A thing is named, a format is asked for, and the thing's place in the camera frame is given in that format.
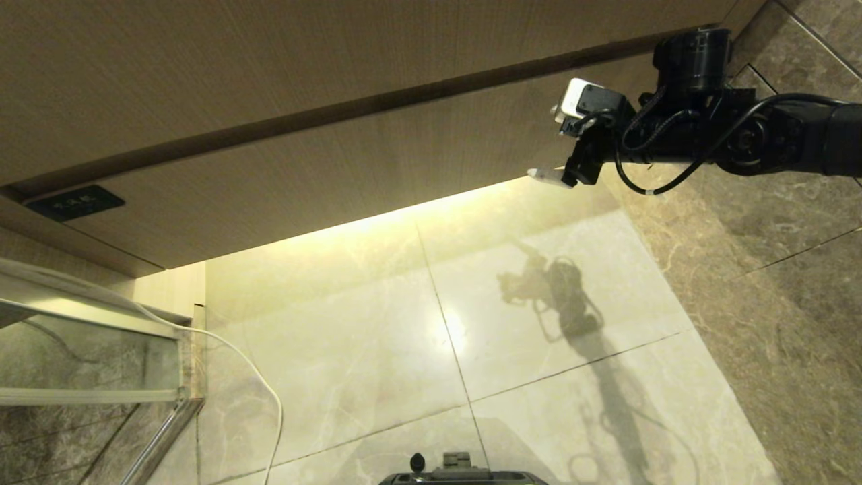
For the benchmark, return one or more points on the wooden cabinet panel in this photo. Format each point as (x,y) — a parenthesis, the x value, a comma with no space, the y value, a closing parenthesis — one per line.
(303,54)

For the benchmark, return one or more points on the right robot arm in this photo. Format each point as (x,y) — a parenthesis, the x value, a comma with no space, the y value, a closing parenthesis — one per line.
(808,135)

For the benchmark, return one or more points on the metal bar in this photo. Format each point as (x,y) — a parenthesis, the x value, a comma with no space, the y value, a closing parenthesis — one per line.
(161,441)

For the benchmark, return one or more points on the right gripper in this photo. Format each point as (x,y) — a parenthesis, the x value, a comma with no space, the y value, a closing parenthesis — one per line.
(663,143)

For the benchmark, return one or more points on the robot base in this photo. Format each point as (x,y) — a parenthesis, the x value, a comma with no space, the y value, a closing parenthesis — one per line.
(461,475)

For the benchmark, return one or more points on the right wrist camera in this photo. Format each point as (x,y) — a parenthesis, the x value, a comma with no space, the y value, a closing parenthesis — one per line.
(578,100)

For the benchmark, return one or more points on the glass panel with metal frame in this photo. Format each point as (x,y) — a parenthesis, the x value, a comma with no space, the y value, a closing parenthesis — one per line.
(81,357)

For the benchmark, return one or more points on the black label plate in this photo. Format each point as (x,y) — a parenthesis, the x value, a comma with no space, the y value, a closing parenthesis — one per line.
(75,202)

